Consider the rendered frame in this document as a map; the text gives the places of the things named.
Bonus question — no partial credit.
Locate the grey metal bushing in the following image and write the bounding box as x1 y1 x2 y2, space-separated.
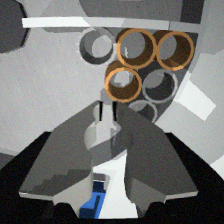
137 61 178 103

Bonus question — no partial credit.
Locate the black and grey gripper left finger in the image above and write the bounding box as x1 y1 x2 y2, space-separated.
0 100 103 224

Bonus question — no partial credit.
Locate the bronze bushing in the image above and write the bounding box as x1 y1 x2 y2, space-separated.
115 28 157 69
105 60 142 103
153 30 194 71

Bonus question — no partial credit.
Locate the grey metal sleeve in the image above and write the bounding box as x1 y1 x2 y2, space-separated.
76 27 117 68
124 91 157 123

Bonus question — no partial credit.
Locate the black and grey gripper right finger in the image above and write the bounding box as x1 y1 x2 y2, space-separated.
112 100 224 224

